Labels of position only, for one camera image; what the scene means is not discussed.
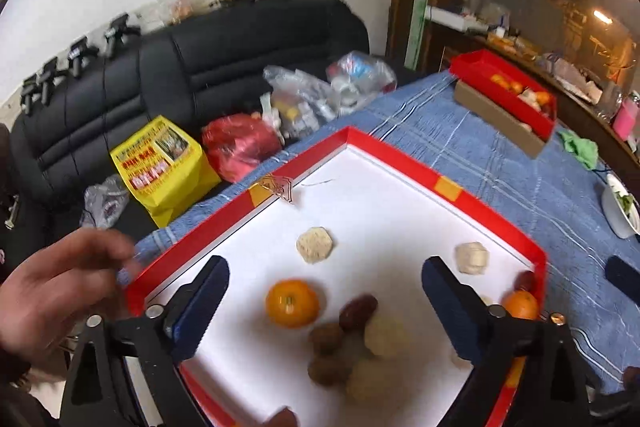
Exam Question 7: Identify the large orange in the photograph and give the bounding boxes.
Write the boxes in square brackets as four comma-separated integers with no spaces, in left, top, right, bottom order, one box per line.
[502,289,541,320]

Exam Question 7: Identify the yellow printed package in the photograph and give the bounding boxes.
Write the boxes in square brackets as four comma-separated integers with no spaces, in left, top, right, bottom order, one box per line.
[110,116,221,228]

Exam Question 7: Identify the green cloth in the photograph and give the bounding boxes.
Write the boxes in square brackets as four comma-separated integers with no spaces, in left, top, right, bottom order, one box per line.
[559,129,600,170]

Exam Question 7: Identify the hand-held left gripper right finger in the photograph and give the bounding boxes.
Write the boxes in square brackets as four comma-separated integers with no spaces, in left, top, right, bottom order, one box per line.
[421,256,590,427]

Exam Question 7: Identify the translucent plastic bag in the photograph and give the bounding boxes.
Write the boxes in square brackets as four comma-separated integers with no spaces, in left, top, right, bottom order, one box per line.
[537,54,601,102]

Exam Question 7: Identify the black handle device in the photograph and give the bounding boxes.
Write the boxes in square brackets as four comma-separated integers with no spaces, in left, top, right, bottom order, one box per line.
[67,37,98,78]
[103,13,141,58]
[22,57,58,108]

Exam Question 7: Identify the white bowl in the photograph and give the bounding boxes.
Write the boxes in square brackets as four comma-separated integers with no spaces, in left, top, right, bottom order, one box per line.
[601,173,640,239]

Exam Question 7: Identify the clear bag with items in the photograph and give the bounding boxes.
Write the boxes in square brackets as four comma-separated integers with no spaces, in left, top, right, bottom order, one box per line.
[260,66,346,142]

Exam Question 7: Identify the clear bag blue pink contents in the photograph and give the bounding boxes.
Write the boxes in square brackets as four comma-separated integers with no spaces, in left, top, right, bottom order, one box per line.
[327,51,398,108]

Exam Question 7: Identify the blue plaid tablecloth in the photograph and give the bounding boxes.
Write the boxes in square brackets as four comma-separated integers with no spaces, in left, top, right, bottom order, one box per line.
[132,72,640,413]

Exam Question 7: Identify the red tray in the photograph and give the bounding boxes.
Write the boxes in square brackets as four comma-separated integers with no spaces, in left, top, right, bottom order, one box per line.
[449,49,558,142]

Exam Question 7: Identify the brown cardboard box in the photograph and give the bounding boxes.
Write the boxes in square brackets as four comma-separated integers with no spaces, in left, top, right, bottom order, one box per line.
[454,79,547,159]

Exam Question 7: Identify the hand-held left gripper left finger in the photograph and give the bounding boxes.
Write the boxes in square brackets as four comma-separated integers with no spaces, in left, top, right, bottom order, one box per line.
[59,255,231,427]

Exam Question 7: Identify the small orange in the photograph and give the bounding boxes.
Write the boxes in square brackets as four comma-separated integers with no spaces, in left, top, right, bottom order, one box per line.
[265,278,321,329]

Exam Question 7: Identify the white long box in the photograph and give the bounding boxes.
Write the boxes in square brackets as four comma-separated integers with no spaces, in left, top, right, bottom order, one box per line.
[425,6,481,30]

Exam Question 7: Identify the black leather sofa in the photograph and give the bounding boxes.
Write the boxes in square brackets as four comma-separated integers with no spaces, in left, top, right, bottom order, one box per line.
[10,0,371,253]

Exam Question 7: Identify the pale round pastry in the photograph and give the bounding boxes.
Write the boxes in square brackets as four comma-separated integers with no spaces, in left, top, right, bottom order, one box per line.
[364,313,408,358]

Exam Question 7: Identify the red box lid white inside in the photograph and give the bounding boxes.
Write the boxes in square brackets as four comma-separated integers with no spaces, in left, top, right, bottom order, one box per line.
[125,127,548,427]

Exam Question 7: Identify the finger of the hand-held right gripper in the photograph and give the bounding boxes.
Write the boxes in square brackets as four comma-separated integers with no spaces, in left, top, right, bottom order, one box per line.
[590,384,640,418]
[604,255,640,303]

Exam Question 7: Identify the grey plastic bag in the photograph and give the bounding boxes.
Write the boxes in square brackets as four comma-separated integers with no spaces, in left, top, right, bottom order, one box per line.
[80,174,132,230]

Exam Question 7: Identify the red plastic bag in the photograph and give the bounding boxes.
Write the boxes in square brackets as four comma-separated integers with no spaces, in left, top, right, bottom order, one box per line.
[202,113,283,182]

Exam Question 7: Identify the green leafy vegetable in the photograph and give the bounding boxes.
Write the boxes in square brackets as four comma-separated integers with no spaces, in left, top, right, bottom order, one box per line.
[614,187,640,220]

